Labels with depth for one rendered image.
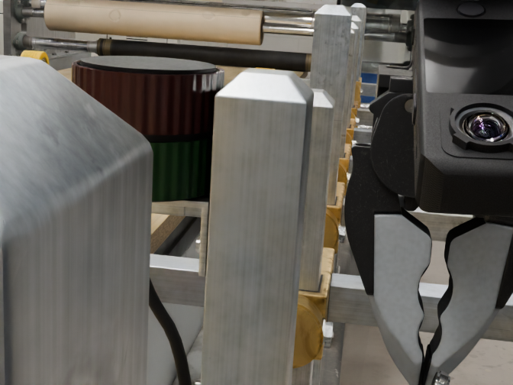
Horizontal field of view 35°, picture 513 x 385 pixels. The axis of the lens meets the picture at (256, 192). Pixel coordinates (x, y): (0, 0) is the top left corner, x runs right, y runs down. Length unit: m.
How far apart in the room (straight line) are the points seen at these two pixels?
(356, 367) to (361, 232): 2.35
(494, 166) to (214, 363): 0.14
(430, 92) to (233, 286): 0.11
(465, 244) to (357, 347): 2.49
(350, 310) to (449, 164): 0.36
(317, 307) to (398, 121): 0.25
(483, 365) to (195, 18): 1.56
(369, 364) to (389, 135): 2.40
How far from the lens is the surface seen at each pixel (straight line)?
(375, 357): 2.80
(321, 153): 0.55
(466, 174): 0.28
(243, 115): 0.30
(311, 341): 0.57
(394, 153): 0.36
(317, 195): 0.56
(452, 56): 0.33
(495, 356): 2.96
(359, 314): 0.63
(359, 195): 0.37
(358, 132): 1.35
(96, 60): 0.32
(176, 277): 0.64
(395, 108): 0.36
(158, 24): 2.96
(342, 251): 1.56
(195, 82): 0.30
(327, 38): 0.80
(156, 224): 0.96
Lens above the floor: 1.18
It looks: 14 degrees down
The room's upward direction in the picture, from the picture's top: 4 degrees clockwise
